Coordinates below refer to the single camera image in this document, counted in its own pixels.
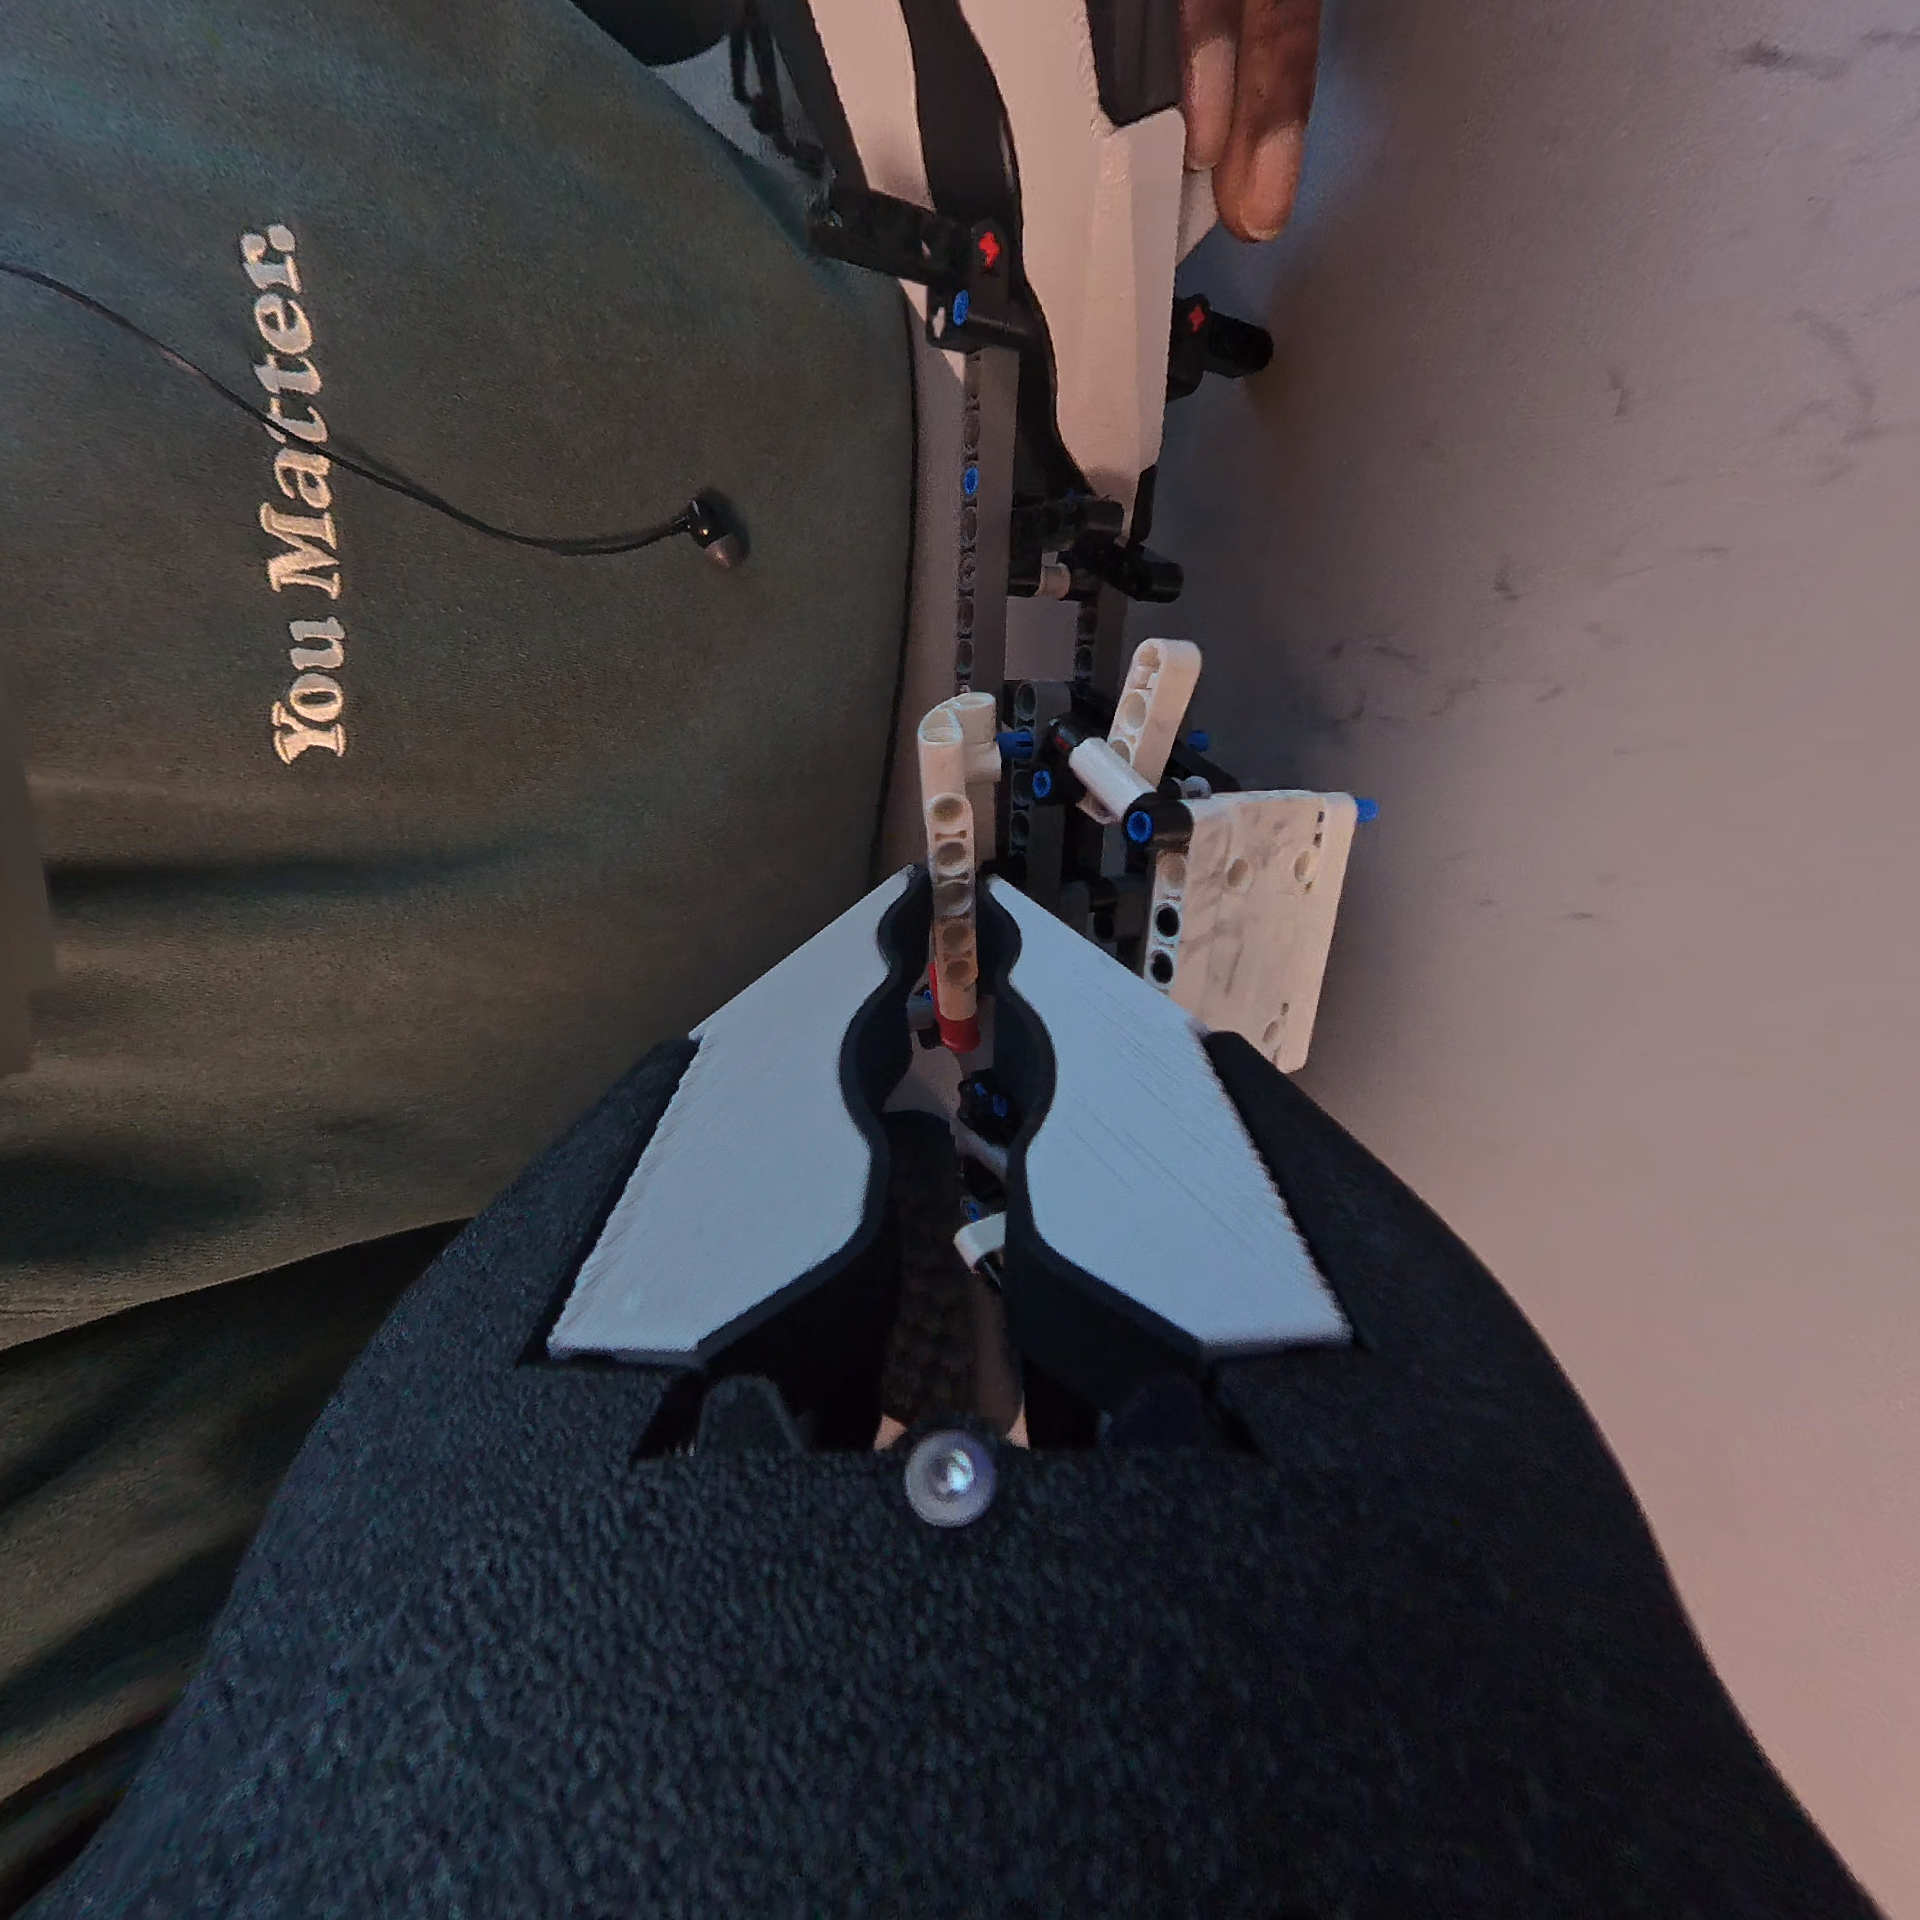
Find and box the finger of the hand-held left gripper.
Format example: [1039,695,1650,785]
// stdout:
[900,0,1220,501]
[661,0,846,205]

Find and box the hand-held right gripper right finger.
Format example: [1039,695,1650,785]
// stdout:
[982,878,1356,1360]

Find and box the person's torso in green sweatshirt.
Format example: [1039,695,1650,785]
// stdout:
[0,0,924,1920]

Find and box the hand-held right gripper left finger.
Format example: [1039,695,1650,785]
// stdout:
[545,867,916,1370]

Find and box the grey desk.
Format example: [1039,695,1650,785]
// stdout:
[661,0,1920,1920]

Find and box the toy truck chassis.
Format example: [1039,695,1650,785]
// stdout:
[809,181,1382,1307]

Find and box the black earbud cable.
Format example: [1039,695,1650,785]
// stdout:
[0,263,750,571]

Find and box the black ribbed toy rod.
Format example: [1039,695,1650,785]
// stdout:
[885,1185,1010,1449]

